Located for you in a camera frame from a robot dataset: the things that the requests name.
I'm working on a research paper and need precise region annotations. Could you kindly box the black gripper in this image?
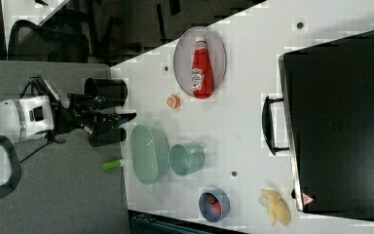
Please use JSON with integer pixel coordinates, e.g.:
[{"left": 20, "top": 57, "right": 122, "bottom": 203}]
[{"left": 54, "top": 94, "right": 136, "bottom": 135}]

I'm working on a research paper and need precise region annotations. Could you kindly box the red ketchup bottle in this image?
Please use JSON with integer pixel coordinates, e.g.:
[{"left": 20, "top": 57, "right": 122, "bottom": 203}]
[{"left": 191, "top": 36, "right": 213, "bottom": 98}]

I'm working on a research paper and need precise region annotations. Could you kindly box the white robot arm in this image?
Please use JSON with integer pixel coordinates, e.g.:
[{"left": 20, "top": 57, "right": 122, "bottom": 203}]
[{"left": 0, "top": 94, "right": 136, "bottom": 199}]

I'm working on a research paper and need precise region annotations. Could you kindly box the grey oval plate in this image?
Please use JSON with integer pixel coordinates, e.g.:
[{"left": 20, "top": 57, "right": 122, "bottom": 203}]
[{"left": 173, "top": 26, "right": 226, "bottom": 99}]

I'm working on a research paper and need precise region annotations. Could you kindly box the black cylinder upper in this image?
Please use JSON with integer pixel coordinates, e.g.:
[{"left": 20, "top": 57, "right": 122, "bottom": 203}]
[{"left": 84, "top": 78, "right": 128, "bottom": 109}]

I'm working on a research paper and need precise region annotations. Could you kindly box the green oval strainer basket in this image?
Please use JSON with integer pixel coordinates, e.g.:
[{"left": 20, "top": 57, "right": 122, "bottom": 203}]
[{"left": 130, "top": 125, "right": 169, "bottom": 185}]

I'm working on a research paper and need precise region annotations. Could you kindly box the green marker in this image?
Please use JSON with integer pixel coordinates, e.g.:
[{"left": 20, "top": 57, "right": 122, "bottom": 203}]
[{"left": 102, "top": 159, "right": 125, "bottom": 172}]

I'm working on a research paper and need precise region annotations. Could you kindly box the small orange round object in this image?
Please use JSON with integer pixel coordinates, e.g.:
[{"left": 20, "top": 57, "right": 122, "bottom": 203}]
[{"left": 167, "top": 94, "right": 181, "bottom": 109}]

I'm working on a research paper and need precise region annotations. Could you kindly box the green cup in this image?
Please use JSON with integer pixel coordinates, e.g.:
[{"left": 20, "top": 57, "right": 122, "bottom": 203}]
[{"left": 169, "top": 143, "right": 205, "bottom": 176}]

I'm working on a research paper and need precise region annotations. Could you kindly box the black office chair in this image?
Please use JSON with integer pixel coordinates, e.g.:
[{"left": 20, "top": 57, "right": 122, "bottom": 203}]
[{"left": 8, "top": 19, "right": 90, "bottom": 63}]

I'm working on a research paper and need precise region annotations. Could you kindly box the red strawberry in bowl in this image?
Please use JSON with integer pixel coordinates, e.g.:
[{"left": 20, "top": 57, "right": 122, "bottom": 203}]
[{"left": 206, "top": 194, "right": 222, "bottom": 215}]

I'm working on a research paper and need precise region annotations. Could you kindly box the blue bowl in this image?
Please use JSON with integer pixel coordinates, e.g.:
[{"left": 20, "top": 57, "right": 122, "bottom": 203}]
[{"left": 199, "top": 188, "right": 230, "bottom": 222}]

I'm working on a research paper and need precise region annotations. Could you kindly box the yellow banana peel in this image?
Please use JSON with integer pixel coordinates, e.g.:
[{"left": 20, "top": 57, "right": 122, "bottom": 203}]
[{"left": 261, "top": 189, "right": 291, "bottom": 226}]

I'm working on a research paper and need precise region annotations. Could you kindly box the black toaster oven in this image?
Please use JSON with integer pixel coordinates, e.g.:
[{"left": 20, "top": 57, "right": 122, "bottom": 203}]
[{"left": 279, "top": 30, "right": 374, "bottom": 221}]

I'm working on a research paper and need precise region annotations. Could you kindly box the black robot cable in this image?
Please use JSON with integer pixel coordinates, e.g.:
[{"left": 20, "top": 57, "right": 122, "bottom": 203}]
[{"left": 19, "top": 76, "right": 66, "bottom": 164}]

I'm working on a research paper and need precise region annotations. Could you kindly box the black oven door handle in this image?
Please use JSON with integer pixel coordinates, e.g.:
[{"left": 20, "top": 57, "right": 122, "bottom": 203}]
[{"left": 262, "top": 97, "right": 289, "bottom": 155}]

